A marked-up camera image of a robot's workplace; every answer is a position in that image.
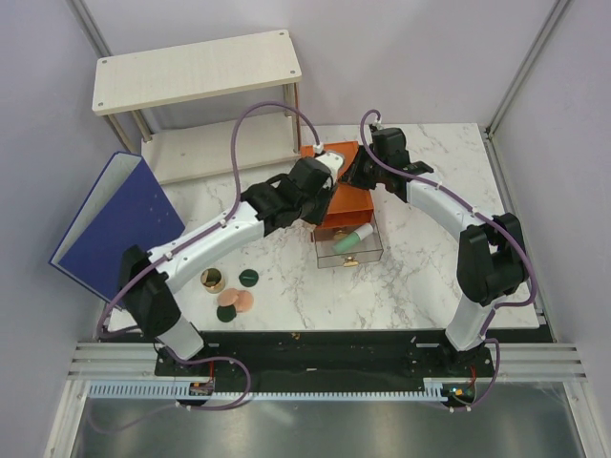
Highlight orange drawer organizer box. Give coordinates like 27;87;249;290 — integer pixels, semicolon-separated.
319;141;374;229

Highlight green white cosmetic tube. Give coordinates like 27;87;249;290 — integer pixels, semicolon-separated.
332;223;373;254

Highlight clear acrylic bottom drawer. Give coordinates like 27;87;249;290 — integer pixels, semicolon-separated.
312;219;384;269

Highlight pink round puff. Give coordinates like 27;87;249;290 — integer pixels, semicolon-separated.
234;290;254;313
217;288;240;307

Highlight gold round jar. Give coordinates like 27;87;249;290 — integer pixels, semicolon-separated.
200;267;225;294

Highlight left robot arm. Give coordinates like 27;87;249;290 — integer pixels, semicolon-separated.
118;151;344;361

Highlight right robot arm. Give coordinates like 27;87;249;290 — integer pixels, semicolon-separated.
341;124;530;351

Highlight dark green round puff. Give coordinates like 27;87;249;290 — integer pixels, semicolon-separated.
217;305;238;323

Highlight white wooden two-tier shelf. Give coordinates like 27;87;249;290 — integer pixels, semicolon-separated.
92;30;302;184

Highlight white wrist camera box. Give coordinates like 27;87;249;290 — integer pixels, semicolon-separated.
315;151;345;183

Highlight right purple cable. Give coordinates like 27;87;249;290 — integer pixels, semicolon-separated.
359;109;541;343

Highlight purple cable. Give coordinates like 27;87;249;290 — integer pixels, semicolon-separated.
359;109;541;343
95;101;326;341

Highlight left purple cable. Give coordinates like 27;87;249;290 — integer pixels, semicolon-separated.
95;101;326;341

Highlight blue ring binder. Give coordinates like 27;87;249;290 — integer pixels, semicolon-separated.
49;152;185;302

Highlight light blue cable duct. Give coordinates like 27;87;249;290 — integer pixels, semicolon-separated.
88;380;470;402

